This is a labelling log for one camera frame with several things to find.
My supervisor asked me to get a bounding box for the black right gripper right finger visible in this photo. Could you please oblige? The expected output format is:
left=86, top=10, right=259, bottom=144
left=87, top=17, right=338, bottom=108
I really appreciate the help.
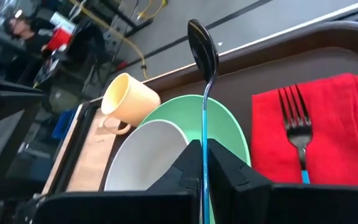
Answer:
left=208, top=138, right=358, bottom=224

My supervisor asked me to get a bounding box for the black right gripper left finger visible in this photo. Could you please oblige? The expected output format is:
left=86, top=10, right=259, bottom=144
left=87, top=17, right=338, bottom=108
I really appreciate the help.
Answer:
left=35, top=139, right=203, bottom=224

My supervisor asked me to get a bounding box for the grey bowl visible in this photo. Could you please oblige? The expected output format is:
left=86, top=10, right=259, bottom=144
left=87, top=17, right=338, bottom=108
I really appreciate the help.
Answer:
left=103, top=119, right=190, bottom=192

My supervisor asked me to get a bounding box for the black fork blue handle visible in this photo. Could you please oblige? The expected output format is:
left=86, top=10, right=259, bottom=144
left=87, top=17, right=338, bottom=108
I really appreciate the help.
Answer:
left=277, top=83, right=313, bottom=185

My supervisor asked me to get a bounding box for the red cloth napkin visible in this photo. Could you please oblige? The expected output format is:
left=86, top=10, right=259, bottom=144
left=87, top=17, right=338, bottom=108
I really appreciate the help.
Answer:
left=250, top=73, right=358, bottom=187

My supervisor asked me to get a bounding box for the green plate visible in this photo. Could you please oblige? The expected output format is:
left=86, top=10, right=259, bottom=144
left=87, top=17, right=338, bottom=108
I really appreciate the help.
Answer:
left=137, top=94, right=252, bottom=167

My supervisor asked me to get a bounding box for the orange cup with handle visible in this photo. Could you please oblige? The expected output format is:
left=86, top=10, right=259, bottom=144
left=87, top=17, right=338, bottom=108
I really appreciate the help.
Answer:
left=98, top=72, right=162, bottom=136

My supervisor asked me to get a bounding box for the black spoon blue handle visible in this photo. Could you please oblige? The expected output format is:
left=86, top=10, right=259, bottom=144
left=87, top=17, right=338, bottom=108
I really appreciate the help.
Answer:
left=187, top=18, right=220, bottom=224

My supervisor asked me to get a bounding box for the dark brown plastic tray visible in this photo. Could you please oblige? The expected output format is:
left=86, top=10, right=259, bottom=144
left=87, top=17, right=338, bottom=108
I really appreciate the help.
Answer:
left=98, top=20, right=358, bottom=192

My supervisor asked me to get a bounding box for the blue plastic bin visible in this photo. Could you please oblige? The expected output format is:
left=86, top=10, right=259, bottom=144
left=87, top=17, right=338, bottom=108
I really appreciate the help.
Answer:
left=52, top=108, right=78, bottom=140

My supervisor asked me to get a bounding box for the red container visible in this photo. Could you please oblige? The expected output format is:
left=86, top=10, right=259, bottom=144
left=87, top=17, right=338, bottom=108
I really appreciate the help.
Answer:
left=45, top=27, right=73, bottom=52

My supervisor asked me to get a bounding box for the person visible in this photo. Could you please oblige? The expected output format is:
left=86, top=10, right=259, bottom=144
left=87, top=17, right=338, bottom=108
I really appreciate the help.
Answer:
left=3, top=8, right=74, bottom=60

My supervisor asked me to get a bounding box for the yellow extension cable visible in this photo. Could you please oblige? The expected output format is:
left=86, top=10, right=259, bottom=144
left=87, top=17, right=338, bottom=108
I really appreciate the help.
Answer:
left=68, top=0, right=169, bottom=80

